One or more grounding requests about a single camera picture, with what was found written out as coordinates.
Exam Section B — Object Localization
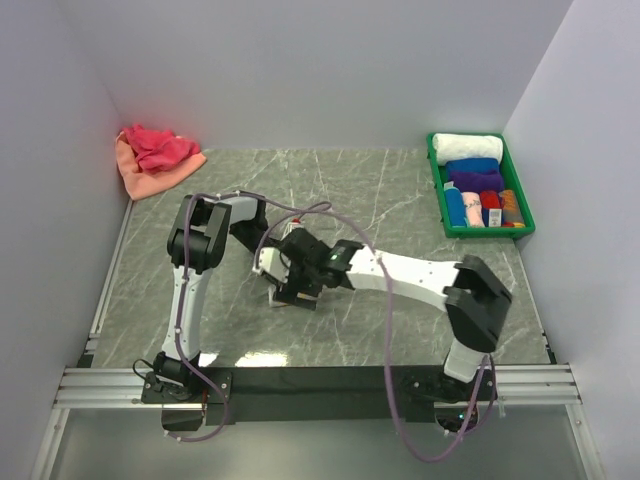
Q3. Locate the aluminium rail frame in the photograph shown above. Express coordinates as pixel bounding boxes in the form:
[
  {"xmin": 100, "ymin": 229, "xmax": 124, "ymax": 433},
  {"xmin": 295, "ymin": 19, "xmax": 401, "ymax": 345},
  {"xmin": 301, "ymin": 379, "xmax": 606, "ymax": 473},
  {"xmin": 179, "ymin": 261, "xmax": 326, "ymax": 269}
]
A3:
[{"xmin": 35, "ymin": 206, "xmax": 605, "ymax": 479}]

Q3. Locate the light blue rolled towel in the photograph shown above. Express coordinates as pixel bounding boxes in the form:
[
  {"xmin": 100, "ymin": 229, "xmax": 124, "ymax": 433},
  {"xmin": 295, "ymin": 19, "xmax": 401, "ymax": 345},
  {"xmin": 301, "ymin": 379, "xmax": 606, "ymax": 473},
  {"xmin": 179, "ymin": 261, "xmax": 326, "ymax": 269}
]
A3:
[{"xmin": 444, "ymin": 187, "xmax": 467, "ymax": 227}]

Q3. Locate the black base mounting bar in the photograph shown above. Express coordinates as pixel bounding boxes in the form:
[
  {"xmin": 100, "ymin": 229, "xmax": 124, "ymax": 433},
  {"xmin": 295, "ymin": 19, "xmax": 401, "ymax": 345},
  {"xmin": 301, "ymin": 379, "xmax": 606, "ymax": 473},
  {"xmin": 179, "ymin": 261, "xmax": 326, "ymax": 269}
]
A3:
[{"xmin": 141, "ymin": 365, "xmax": 474, "ymax": 426}]

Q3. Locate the purple rolled towel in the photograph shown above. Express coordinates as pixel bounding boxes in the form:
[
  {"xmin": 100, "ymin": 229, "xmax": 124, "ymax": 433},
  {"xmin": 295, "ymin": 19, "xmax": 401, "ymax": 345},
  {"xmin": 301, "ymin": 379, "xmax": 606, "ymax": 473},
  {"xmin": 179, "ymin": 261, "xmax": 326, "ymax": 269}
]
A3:
[{"xmin": 449, "ymin": 170, "xmax": 505, "ymax": 193}]

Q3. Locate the yellow grey patterned towel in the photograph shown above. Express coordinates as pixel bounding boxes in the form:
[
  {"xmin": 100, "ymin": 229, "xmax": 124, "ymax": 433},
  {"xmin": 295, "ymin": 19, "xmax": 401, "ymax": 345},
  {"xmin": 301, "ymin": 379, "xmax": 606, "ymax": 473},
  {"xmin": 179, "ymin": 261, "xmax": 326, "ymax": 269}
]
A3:
[{"xmin": 268, "ymin": 285, "xmax": 317, "ymax": 311}]

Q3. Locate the pink white rolled towel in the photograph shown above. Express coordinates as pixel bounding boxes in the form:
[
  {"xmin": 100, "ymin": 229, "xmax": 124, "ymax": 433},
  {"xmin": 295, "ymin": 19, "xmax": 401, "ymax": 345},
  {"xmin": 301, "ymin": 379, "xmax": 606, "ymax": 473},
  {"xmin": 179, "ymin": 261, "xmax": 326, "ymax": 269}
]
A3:
[{"xmin": 462, "ymin": 192, "xmax": 485, "ymax": 228}]

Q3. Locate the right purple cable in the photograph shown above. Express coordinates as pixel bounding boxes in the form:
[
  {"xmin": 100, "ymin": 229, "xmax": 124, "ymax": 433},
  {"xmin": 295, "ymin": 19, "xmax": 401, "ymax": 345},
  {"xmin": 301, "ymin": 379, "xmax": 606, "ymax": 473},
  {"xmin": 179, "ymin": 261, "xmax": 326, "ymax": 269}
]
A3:
[{"xmin": 253, "ymin": 201, "xmax": 498, "ymax": 463}]

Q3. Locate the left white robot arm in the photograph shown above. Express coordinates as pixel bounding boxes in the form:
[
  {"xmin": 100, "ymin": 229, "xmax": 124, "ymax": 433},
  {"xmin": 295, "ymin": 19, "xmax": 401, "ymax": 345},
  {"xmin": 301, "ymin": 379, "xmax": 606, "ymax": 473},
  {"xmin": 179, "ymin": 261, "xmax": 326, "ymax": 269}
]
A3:
[{"xmin": 153, "ymin": 191, "xmax": 268, "ymax": 402}]

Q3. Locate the orange patterned rolled towel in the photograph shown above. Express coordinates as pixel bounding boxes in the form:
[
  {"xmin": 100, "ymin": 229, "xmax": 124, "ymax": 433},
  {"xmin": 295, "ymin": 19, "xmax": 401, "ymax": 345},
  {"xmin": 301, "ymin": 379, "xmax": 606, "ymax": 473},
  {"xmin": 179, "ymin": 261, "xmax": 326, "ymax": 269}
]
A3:
[{"xmin": 499, "ymin": 189, "xmax": 525, "ymax": 228}]

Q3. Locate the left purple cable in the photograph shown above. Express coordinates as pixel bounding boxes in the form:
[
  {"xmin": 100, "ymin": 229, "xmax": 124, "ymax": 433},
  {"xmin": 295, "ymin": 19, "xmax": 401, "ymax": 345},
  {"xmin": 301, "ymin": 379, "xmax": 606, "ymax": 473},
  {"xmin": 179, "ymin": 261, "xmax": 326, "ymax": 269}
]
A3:
[{"xmin": 169, "ymin": 191, "xmax": 333, "ymax": 444}]

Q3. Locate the green plastic bin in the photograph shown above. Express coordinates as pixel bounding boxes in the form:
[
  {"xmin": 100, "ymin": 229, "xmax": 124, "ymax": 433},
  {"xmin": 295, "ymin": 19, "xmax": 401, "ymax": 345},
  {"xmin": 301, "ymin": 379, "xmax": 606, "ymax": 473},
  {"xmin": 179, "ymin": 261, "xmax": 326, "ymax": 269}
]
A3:
[{"xmin": 426, "ymin": 133, "xmax": 535, "ymax": 239}]

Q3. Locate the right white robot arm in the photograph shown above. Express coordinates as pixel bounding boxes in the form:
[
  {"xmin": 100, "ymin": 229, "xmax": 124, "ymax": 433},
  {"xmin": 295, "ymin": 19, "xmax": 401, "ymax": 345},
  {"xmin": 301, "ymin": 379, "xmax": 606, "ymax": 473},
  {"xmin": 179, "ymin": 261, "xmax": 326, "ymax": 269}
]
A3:
[{"xmin": 257, "ymin": 227, "xmax": 512, "ymax": 399}]

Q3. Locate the red rolled towel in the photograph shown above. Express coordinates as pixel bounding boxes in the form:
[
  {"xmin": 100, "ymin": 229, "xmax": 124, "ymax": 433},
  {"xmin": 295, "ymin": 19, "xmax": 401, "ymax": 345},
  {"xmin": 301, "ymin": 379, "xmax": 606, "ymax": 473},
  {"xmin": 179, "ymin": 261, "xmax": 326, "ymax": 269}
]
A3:
[{"xmin": 480, "ymin": 191, "xmax": 503, "ymax": 228}]

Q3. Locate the salmon orange towel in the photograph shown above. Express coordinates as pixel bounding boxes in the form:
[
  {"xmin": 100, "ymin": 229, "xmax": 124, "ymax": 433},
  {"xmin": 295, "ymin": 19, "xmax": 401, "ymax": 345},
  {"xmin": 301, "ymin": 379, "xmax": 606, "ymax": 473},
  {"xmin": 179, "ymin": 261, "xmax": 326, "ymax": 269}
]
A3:
[{"xmin": 115, "ymin": 132, "xmax": 207, "ymax": 201}]

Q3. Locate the purple cable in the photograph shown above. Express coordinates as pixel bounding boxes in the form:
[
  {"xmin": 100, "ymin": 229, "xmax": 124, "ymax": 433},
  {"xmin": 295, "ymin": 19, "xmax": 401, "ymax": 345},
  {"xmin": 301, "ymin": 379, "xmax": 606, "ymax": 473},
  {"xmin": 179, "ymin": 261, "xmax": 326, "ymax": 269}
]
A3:
[
  {"xmin": 253, "ymin": 201, "xmax": 498, "ymax": 463},
  {"xmin": 169, "ymin": 191, "xmax": 333, "ymax": 444}
]

